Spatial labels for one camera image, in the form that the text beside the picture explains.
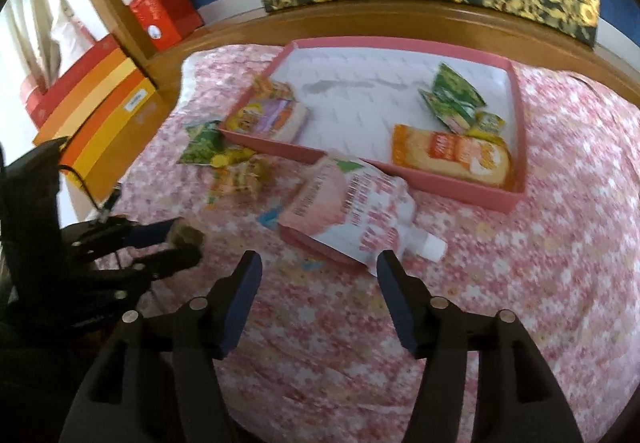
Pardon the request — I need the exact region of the orange striped box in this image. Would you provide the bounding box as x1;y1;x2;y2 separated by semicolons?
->
32;34;167;190

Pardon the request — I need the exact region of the purple white cake packet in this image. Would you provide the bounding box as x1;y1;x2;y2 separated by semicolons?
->
224;98;309;144

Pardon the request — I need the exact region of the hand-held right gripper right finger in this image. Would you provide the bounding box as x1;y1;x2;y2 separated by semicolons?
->
375;249;584;443

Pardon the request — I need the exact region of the pink drink pouch white cap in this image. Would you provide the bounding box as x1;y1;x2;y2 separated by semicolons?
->
276;150;448;277

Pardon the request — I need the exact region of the small green pea packet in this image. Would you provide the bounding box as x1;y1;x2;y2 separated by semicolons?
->
177;120;227;166

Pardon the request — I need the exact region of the white curtain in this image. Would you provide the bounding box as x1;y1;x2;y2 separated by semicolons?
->
0;0;97;94

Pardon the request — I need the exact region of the red box white lid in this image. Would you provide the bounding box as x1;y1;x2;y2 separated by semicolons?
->
121;0;206;52

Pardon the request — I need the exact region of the shallow pink cardboard box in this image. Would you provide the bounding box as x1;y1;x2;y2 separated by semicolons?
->
219;37;529;214

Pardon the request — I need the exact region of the plain yellow snack packet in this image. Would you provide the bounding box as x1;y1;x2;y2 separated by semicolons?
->
210;148;257;170

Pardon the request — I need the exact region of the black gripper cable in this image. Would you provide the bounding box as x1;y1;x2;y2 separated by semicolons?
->
59;165;124;225

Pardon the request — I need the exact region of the large green snack bag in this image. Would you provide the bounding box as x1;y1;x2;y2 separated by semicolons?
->
418;62;488;132

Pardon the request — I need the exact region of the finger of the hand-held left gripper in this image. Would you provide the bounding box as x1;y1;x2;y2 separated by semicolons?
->
92;245;204;294
70;217;183;256

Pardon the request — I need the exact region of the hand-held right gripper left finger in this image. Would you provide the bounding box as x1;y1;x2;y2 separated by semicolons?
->
59;250;264;443

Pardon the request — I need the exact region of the yellow candy packet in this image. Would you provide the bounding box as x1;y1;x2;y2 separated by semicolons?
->
472;111;507;140

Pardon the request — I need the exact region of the pink floral blanket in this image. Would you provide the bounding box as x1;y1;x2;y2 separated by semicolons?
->
95;43;640;443

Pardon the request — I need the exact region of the orange striped snack packet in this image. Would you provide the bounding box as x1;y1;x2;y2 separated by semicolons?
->
206;160;274;210

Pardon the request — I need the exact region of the orange bread packet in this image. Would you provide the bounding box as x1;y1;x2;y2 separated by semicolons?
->
390;124;514;190

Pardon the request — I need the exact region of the small yellow orange packet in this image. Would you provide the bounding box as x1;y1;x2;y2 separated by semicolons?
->
251;75;297;102

